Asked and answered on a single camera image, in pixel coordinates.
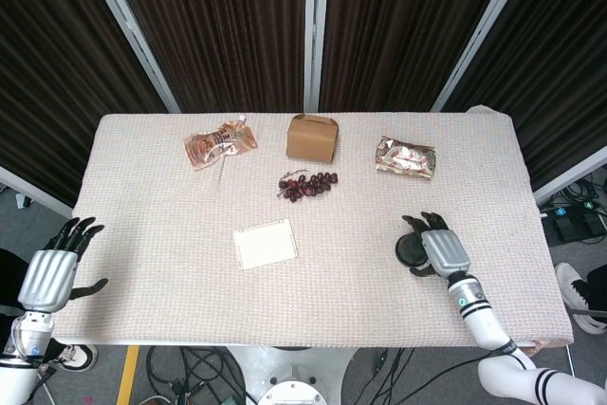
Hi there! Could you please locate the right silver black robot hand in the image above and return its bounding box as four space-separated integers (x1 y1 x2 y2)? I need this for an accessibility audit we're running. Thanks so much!
401 211 472 281

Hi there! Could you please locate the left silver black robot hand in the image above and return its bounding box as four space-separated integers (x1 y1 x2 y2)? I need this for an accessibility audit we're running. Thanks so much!
17 216 110 315

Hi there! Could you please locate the black round object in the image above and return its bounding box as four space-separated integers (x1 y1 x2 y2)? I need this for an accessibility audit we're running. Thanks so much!
394 232 431 271

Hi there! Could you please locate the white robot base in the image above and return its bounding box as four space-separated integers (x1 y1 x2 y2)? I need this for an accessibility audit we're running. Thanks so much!
226 344 358 405

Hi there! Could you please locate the black trouser leg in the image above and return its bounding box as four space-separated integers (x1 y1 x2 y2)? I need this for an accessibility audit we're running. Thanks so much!
0 247 33 347
586 266 607 312

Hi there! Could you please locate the white black sneaker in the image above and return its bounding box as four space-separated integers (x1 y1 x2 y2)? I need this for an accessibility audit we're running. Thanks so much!
45 341 99 375
554 261 607 336

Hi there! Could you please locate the gold foil snack package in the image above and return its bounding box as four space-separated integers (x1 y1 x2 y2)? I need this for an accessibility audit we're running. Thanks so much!
375 136 438 182

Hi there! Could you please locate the yellow floor tape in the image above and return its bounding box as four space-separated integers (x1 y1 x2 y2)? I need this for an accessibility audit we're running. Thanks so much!
115 345 142 405

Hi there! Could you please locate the beige waffle tablecloth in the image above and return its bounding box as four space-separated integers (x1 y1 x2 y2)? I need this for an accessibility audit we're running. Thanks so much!
51 104 576 348

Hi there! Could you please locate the dark red grape bunch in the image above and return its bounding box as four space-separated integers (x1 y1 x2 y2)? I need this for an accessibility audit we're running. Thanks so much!
276 167 340 204

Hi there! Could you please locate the brown cardboard box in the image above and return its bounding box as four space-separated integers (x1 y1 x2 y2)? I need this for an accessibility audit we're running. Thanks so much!
285 113 340 163

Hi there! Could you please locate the dark ribbed partition panel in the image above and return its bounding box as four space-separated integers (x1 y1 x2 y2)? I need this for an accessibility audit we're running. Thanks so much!
0 0 168 207
318 0 519 113
445 0 607 193
100 0 314 115

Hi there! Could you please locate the orange spout pouch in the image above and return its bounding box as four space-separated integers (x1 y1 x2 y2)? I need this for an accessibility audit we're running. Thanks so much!
183 114 260 171

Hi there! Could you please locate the white partition frame rail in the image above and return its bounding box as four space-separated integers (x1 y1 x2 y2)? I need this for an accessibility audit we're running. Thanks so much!
0 165 75 216
532 143 607 203

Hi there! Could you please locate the black floor cable bundle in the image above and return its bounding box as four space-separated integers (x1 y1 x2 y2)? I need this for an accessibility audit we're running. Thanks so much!
144 345 248 405
368 345 485 405

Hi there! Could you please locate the white partition frame post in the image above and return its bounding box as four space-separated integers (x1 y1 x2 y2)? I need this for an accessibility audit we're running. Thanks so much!
303 0 332 113
430 0 541 113
77 0 182 115

